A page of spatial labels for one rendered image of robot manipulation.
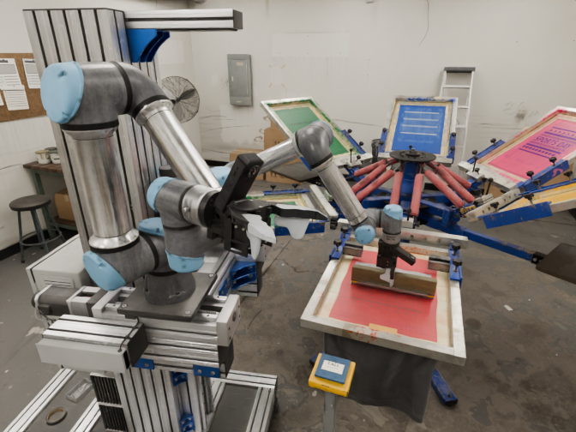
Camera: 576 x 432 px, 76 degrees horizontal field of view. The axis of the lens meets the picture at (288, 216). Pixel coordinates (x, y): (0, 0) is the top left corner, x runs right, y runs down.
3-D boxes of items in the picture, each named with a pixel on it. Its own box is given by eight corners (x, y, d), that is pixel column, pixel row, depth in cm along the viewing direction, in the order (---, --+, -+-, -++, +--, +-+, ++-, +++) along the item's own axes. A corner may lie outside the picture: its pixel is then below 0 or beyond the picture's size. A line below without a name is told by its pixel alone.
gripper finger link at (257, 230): (274, 271, 53) (258, 247, 61) (278, 232, 51) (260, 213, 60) (254, 273, 52) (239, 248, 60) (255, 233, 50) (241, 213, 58)
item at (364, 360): (424, 426, 152) (442, 345, 134) (319, 394, 166) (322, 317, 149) (425, 420, 154) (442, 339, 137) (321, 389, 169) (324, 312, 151)
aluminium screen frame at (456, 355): (464, 366, 125) (466, 357, 123) (300, 326, 143) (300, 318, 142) (454, 256, 193) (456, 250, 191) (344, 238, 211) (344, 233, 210)
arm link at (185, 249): (224, 257, 83) (220, 212, 79) (185, 280, 75) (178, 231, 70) (200, 248, 87) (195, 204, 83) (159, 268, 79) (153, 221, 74)
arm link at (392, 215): (382, 202, 154) (404, 203, 152) (381, 226, 158) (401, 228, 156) (381, 209, 147) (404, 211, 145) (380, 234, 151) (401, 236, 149)
